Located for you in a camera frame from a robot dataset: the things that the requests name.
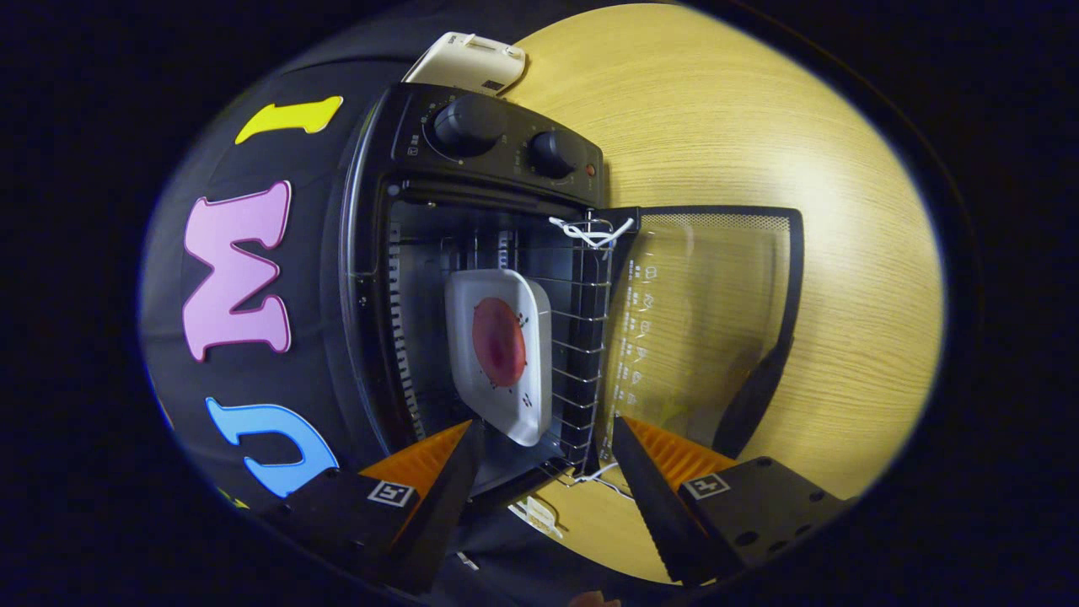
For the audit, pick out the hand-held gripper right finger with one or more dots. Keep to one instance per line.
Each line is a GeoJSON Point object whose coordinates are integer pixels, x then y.
{"type": "Point", "coordinates": [657, 506]}

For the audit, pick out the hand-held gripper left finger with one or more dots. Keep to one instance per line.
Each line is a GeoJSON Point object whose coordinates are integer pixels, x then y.
{"type": "Point", "coordinates": [442, 497]}

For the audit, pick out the white square plate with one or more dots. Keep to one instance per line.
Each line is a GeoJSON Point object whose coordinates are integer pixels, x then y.
{"type": "Point", "coordinates": [527, 405]}

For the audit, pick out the pink meat slice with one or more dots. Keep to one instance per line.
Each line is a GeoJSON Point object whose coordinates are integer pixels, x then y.
{"type": "Point", "coordinates": [499, 341]}

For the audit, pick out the black toaster oven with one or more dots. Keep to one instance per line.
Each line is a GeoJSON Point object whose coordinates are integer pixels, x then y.
{"type": "Point", "coordinates": [506, 139]}

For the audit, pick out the white bread toaster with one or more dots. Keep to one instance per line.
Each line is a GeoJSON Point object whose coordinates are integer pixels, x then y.
{"type": "Point", "coordinates": [464, 63]}

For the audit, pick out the silver backdrop clip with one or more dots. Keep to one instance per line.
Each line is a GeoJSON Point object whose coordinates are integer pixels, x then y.
{"type": "Point", "coordinates": [466, 560]}

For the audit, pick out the patterned paper packet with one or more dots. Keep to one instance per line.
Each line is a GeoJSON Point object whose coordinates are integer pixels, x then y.
{"type": "Point", "coordinates": [535, 516]}

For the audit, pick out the black backdrop cloth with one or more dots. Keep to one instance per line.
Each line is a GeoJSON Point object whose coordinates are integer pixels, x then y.
{"type": "Point", "coordinates": [244, 164]}

